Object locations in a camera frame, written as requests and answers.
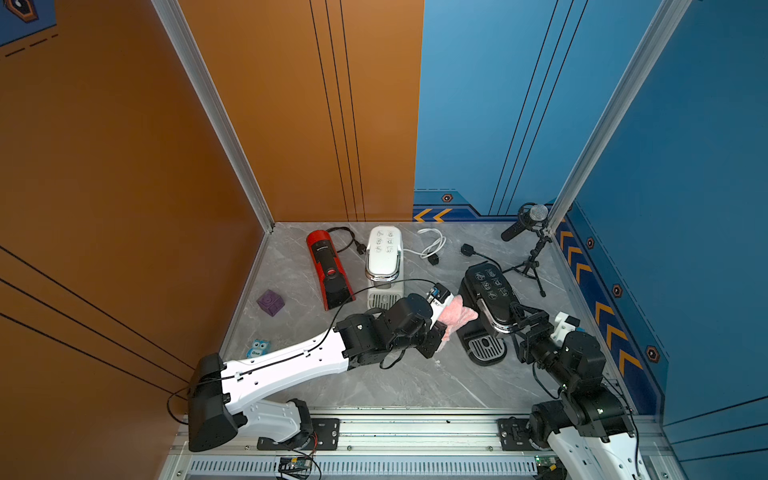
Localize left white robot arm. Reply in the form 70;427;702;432
186;288;455;453

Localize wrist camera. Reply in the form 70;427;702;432
426;283;454;309
550;312;581;347

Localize green circuit board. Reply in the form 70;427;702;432
534;455;568;480
277;456;314;480

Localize green circuit board right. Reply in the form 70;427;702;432
534;455;568;480

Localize black microphone on tripod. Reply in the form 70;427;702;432
501;202;550;298

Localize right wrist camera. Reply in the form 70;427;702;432
550;312;581;347

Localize white coffee machine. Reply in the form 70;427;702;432
365;225;404;309

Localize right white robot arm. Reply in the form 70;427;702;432
509;303;650;479

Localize white power cable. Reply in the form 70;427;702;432
403;227;448;266

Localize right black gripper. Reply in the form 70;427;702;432
506;303;575;392

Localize black coffee machine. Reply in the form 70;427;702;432
457;261;518;367

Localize blue owl toy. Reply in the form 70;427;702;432
246;339;271;359

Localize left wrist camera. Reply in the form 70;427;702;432
426;283;454;309

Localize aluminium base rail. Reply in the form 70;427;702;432
159;408;685;479

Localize black power cable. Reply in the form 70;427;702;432
460;242;505;274

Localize pink cloth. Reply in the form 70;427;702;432
437;295;479;352

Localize red coffee machine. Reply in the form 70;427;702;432
306;230;355;310

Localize green circuit board left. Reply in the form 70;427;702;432
277;456;314;480

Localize purple block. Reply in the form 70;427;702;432
257;289;285;317

